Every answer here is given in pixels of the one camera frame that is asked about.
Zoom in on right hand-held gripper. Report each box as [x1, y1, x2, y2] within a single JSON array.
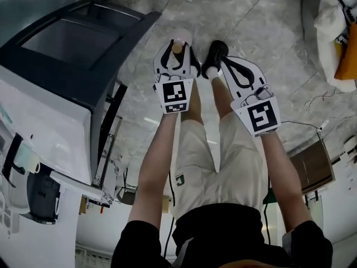
[[221, 55, 281, 138]]

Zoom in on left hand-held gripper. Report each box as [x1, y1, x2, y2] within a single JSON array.
[[152, 40, 195, 116]]

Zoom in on small beige object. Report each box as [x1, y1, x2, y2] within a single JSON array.
[[168, 28, 194, 55]]

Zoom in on white sink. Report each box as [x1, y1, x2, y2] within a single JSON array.
[[0, 0, 162, 191]]

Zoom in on person's left forearm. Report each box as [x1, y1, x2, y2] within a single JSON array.
[[127, 113, 180, 232]]

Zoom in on person's right forearm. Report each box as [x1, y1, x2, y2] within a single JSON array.
[[260, 131, 313, 233]]

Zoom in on person's right leg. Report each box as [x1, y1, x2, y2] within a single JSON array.
[[210, 75, 238, 120]]

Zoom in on person's leg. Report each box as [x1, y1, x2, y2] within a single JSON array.
[[210, 75, 238, 120], [180, 78, 206, 126]]

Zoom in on black shoe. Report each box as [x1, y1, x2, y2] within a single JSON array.
[[201, 40, 230, 80]]

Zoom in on person's left leg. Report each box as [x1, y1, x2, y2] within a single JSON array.
[[180, 78, 206, 126]]

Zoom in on person's beige shorts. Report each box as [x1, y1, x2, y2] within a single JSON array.
[[170, 112, 270, 220]]

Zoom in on orange pillow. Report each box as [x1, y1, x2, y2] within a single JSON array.
[[334, 21, 357, 80]]

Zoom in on large cardboard box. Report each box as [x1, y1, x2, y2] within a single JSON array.
[[288, 138, 336, 195]]

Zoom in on marble slab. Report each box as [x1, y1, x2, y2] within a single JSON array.
[[94, 146, 127, 204]]

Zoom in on person's black shirt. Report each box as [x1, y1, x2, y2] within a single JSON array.
[[110, 204, 334, 268]]

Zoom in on pale green cup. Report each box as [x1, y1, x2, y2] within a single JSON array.
[[15, 143, 42, 175]]

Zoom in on black faucet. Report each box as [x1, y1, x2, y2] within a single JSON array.
[[1, 132, 26, 188]]

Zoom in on black cable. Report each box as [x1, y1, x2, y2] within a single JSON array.
[[280, 120, 323, 130]]

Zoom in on white cable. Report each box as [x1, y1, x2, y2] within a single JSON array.
[[303, 87, 357, 122]]

